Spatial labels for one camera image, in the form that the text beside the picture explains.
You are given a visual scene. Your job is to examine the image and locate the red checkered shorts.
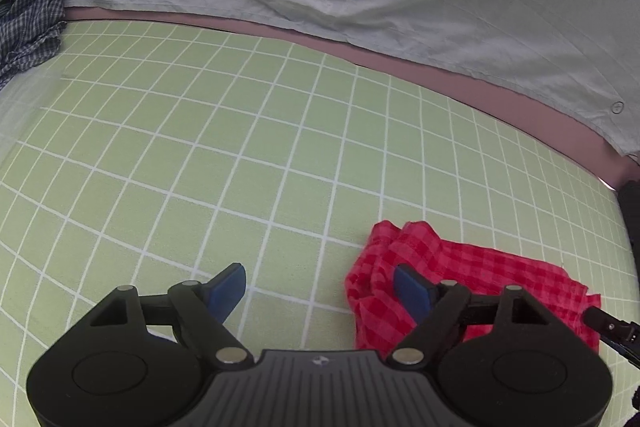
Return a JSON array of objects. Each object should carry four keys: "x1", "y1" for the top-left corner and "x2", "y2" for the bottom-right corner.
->
[{"x1": 344, "y1": 220, "x2": 601, "y2": 357}]

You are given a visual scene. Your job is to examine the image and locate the green grid mat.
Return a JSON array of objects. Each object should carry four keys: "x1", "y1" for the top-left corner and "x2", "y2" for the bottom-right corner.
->
[{"x1": 1, "y1": 20, "x2": 639, "y2": 426}]

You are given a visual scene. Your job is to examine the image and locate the blue checkered garment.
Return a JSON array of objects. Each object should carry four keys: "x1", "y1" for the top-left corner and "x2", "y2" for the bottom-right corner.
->
[{"x1": 1, "y1": 0, "x2": 66, "y2": 88}]

